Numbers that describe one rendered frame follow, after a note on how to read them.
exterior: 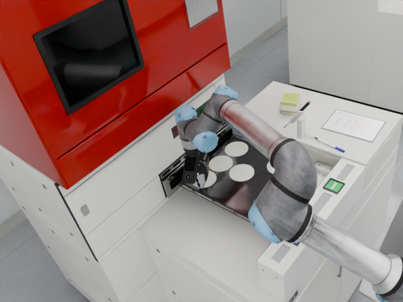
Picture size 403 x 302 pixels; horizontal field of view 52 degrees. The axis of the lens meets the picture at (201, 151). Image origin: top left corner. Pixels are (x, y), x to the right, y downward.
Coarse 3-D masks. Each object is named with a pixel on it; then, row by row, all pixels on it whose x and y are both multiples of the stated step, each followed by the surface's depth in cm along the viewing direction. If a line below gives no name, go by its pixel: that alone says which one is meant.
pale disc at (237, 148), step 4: (228, 144) 180; (232, 144) 179; (236, 144) 179; (240, 144) 178; (244, 144) 178; (228, 148) 178; (232, 148) 177; (236, 148) 177; (240, 148) 177; (244, 148) 176; (228, 152) 176; (232, 152) 175; (236, 152) 175; (240, 152) 174; (244, 152) 174
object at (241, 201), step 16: (224, 144) 180; (240, 160) 171; (256, 160) 169; (224, 176) 165; (256, 176) 162; (208, 192) 159; (224, 192) 158; (240, 192) 156; (256, 192) 155; (240, 208) 150
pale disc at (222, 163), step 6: (216, 156) 175; (222, 156) 174; (210, 162) 173; (216, 162) 172; (222, 162) 171; (228, 162) 171; (210, 168) 170; (216, 168) 169; (222, 168) 168; (228, 168) 168
